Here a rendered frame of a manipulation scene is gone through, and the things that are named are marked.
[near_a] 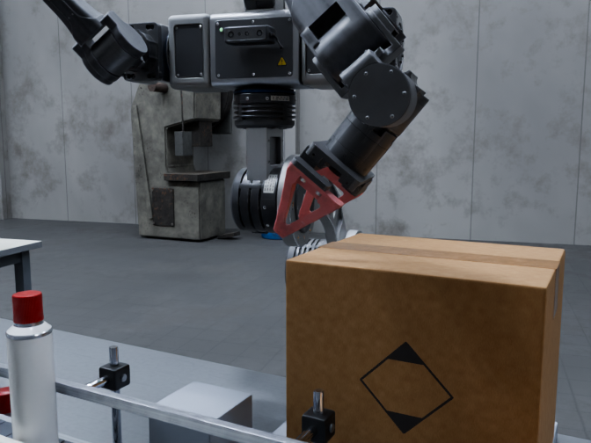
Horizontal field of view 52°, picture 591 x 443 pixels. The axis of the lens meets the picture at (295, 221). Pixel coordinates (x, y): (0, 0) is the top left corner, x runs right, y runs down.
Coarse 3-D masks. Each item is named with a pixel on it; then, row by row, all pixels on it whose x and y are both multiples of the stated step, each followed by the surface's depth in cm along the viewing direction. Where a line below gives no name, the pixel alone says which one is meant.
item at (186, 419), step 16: (0, 368) 81; (64, 384) 76; (80, 384) 76; (96, 400) 74; (112, 400) 72; (128, 400) 71; (144, 400) 71; (144, 416) 70; (160, 416) 69; (176, 416) 68; (192, 416) 67; (208, 432) 66; (224, 432) 65; (240, 432) 64; (256, 432) 63
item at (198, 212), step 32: (160, 96) 738; (192, 96) 719; (224, 96) 781; (160, 128) 744; (192, 128) 743; (224, 128) 804; (160, 160) 749; (192, 160) 797; (160, 192) 754; (192, 192) 736; (224, 192) 785; (160, 224) 760; (192, 224) 742; (224, 224) 790
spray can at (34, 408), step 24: (24, 312) 71; (24, 336) 70; (48, 336) 72; (24, 360) 70; (48, 360) 72; (24, 384) 71; (48, 384) 73; (24, 408) 71; (48, 408) 73; (24, 432) 72; (48, 432) 73
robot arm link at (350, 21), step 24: (288, 0) 66; (312, 0) 64; (336, 0) 63; (312, 24) 64; (336, 24) 63; (360, 24) 61; (312, 48) 63; (336, 48) 62; (360, 48) 62; (384, 48) 63; (336, 72) 63
